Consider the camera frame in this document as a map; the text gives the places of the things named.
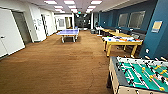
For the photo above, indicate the small white table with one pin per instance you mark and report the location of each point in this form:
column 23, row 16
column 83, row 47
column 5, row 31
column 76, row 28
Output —
column 98, row 28

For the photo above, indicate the white wall outlet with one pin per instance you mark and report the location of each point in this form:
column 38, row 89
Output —
column 147, row 51

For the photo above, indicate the yellow air hockey table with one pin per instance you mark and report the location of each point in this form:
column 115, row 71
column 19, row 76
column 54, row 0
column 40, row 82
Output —
column 121, row 41

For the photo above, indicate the white double door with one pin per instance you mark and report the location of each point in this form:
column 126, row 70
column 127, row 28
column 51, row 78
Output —
column 10, row 33

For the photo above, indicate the dark glass hallway doors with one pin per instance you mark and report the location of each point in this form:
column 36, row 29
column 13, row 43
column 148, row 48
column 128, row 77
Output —
column 82, row 20

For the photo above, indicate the grey elevator door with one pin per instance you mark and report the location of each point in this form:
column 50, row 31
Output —
column 21, row 26

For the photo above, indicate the green foosball table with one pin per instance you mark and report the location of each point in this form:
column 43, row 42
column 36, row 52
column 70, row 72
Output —
column 140, row 75

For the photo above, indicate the large wall window panel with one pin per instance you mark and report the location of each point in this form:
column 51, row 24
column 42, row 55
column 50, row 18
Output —
column 137, row 20
column 123, row 20

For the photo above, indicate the blue ping-pong table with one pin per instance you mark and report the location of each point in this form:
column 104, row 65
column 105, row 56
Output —
column 68, row 32

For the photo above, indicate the dark side doorway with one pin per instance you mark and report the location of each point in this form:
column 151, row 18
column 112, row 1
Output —
column 44, row 25

